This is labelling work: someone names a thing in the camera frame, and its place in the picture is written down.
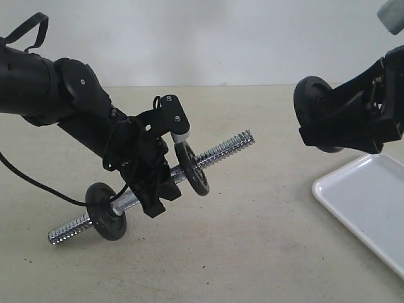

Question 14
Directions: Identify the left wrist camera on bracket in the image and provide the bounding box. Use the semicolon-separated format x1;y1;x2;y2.
136;94;190;144

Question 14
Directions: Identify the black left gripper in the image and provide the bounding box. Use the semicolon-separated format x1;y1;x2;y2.
104;116;182;218

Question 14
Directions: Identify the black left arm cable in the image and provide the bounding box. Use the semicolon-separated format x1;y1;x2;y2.
0;11;140;208

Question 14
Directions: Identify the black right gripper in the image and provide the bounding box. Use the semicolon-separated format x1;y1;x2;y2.
298;57;403;154

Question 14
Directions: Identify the black weight plate far end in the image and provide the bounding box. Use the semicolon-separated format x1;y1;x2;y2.
174;141;210;196

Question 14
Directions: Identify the white rectangular tray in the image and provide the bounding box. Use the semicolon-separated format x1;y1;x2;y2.
312;153;403;277

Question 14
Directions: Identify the chrome threaded dumbbell bar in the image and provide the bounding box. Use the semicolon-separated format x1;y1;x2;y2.
47;130;255;245

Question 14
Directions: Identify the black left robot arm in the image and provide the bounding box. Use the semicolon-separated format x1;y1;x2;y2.
1;46;169;218

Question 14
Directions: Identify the black weight plate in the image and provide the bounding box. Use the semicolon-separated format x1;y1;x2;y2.
293;76;347;153
85;182;127;241

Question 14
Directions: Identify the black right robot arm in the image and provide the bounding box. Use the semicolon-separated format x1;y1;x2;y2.
170;46;403;196

